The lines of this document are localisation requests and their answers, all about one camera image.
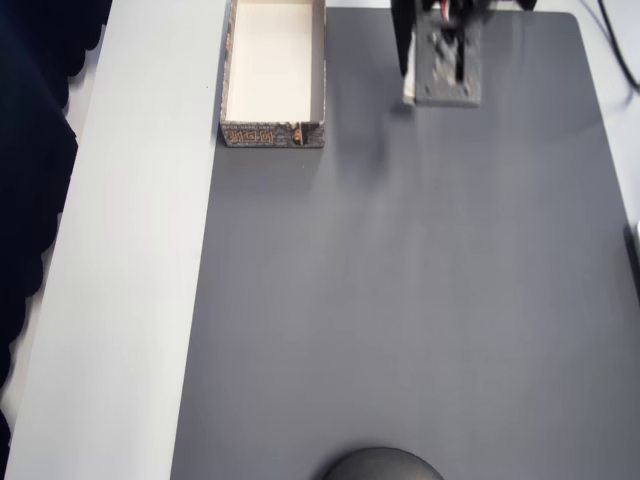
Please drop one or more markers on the black round-base stand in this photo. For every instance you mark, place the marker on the black round-base stand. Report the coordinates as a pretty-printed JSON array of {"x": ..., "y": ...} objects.
[{"x": 382, "y": 465}]

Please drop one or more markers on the white eraser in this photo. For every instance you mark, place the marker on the white eraser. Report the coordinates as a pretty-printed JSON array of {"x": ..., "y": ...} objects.
[{"x": 410, "y": 85}]

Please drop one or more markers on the dark blue curtain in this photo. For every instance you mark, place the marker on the dark blue curtain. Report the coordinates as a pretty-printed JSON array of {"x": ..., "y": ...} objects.
[{"x": 25, "y": 150}]

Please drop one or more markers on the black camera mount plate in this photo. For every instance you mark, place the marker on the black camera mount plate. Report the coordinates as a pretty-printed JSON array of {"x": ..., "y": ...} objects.
[{"x": 435, "y": 95}]

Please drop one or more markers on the patterned cardboard box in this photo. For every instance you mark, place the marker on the patterned cardboard box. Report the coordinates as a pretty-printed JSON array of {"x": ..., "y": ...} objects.
[{"x": 272, "y": 137}]

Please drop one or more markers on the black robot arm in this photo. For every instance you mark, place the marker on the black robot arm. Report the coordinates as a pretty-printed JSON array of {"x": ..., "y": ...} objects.
[{"x": 528, "y": 4}]

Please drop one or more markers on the grey table mat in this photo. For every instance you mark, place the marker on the grey table mat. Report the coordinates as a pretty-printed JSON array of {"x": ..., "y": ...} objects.
[{"x": 400, "y": 300}]

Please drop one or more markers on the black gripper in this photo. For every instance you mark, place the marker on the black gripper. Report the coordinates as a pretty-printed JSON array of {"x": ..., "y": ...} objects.
[{"x": 403, "y": 47}]

